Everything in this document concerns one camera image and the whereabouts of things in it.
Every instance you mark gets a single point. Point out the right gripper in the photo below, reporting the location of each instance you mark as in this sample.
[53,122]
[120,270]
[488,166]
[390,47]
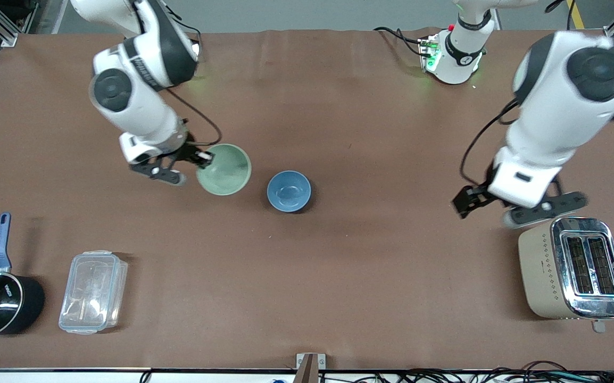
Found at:
[187,152]

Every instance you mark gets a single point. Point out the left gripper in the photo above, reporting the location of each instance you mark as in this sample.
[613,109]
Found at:
[478,194]

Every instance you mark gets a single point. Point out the green bowl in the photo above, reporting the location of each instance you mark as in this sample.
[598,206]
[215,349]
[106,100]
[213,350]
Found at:
[227,170]

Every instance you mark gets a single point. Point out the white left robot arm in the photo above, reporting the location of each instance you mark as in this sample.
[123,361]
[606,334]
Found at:
[552,122]

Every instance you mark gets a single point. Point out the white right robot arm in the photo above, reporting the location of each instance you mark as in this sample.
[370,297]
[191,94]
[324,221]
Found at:
[137,106]

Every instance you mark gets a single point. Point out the blue bowl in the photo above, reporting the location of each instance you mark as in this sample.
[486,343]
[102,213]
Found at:
[288,191]

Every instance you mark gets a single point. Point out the beige and chrome toaster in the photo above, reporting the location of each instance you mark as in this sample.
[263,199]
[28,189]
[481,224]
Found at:
[544,271]

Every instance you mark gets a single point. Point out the brown table cover mat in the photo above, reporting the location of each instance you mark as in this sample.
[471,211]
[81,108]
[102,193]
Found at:
[339,266]

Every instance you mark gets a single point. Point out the clear plastic food container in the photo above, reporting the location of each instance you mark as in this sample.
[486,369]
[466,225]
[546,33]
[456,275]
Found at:
[93,292]

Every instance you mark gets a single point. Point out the metal table edge bracket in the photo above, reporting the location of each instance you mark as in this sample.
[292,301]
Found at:
[309,367]

